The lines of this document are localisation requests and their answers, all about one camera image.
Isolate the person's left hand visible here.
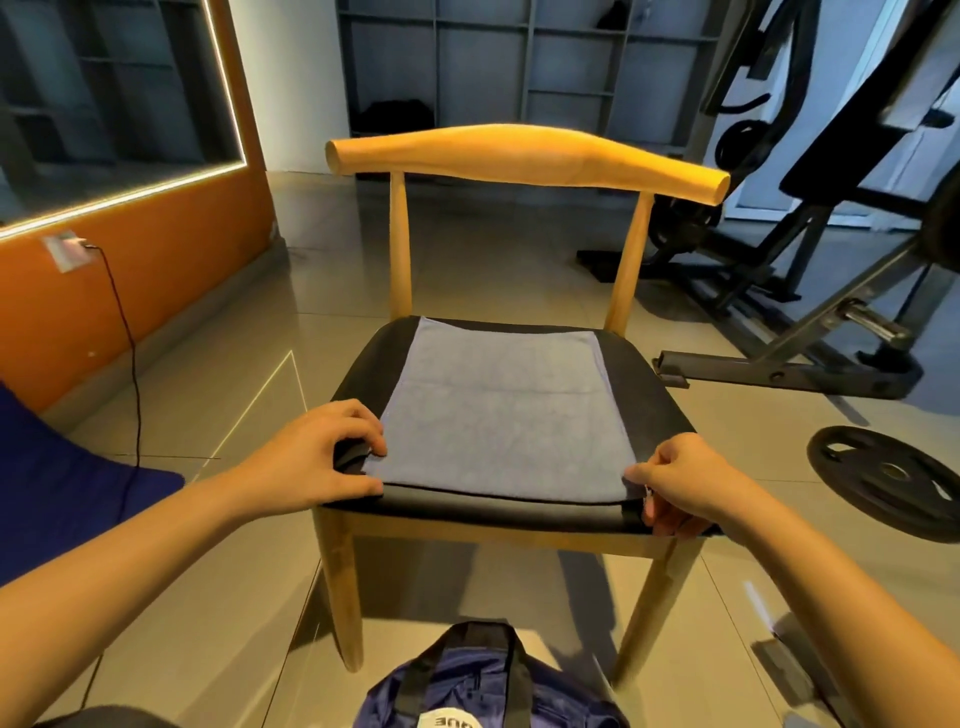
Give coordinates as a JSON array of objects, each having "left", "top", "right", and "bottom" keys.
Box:
[{"left": 237, "top": 399, "right": 390, "bottom": 521}]

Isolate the person's right hand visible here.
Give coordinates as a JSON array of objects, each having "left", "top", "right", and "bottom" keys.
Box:
[{"left": 622, "top": 433, "right": 761, "bottom": 540}]

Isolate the single blue-grey towel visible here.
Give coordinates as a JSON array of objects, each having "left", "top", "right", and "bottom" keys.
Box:
[{"left": 364, "top": 316, "right": 641, "bottom": 507}]

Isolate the navy blue bag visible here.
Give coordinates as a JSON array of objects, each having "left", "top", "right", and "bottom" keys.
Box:
[{"left": 354, "top": 619, "right": 632, "bottom": 728}]

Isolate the person's left forearm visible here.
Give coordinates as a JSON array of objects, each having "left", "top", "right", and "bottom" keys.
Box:
[{"left": 0, "top": 472, "right": 279, "bottom": 728}]

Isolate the person's right forearm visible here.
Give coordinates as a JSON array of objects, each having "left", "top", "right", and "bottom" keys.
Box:
[{"left": 727, "top": 487, "right": 960, "bottom": 728}]

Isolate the person's left leg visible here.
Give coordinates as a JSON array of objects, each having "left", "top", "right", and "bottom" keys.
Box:
[{"left": 37, "top": 703, "right": 182, "bottom": 728}]

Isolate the black and grey gym machine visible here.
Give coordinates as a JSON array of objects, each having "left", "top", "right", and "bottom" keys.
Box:
[{"left": 577, "top": 0, "right": 960, "bottom": 402}]

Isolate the loose black weight plate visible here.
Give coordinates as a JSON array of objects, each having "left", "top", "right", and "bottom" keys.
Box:
[{"left": 807, "top": 426, "right": 960, "bottom": 545}]

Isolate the dark blue mat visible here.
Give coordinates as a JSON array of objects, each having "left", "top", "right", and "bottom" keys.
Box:
[{"left": 0, "top": 382, "right": 186, "bottom": 587}]

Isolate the wooden chair with black seat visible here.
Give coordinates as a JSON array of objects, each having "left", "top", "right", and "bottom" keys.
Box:
[{"left": 312, "top": 123, "right": 734, "bottom": 692}]

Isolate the grey shelf unit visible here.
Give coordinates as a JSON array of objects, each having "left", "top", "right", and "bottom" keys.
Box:
[{"left": 336, "top": 0, "right": 740, "bottom": 161}]

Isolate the black cable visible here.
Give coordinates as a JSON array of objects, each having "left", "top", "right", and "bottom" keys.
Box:
[{"left": 81, "top": 240, "right": 146, "bottom": 707}]

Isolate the white wall socket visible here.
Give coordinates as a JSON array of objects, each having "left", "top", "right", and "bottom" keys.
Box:
[{"left": 42, "top": 228, "right": 96, "bottom": 275}]

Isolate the wall mirror with light strip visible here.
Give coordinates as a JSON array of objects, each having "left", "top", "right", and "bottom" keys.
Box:
[{"left": 0, "top": 0, "right": 249, "bottom": 243}]

